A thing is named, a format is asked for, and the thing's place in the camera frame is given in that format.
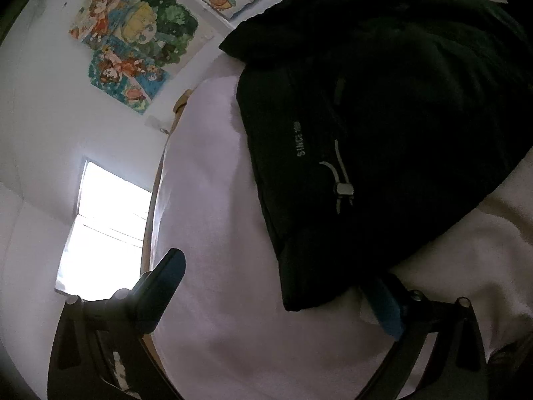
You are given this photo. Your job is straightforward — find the black padded jacket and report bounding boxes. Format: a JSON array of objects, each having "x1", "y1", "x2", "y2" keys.
[{"x1": 219, "y1": 0, "x2": 533, "y2": 312}]

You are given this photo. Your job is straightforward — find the wooden bed frame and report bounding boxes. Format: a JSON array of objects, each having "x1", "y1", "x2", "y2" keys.
[{"x1": 139, "y1": 89, "x2": 193, "y2": 400}]

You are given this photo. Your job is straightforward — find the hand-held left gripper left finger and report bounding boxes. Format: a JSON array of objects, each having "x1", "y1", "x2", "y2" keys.
[{"x1": 47, "y1": 248, "x2": 187, "y2": 400}]

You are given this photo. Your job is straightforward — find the bright window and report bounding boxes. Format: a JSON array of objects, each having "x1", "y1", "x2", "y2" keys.
[{"x1": 54, "y1": 157, "x2": 153, "y2": 301}]

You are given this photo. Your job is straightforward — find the pale pink bed sheet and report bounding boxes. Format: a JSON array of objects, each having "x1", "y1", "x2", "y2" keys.
[{"x1": 151, "y1": 76, "x2": 533, "y2": 400}]

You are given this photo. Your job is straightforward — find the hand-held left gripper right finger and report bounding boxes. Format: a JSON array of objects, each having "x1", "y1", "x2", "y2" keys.
[{"x1": 362, "y1": 272, "x2": 491, "y2": 400}]

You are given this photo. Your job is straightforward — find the orange-haired figure blue drawing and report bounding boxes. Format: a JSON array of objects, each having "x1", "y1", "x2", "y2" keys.
[{"x1": 89, "y1": 35, "x2": 172, "y2": 116}]

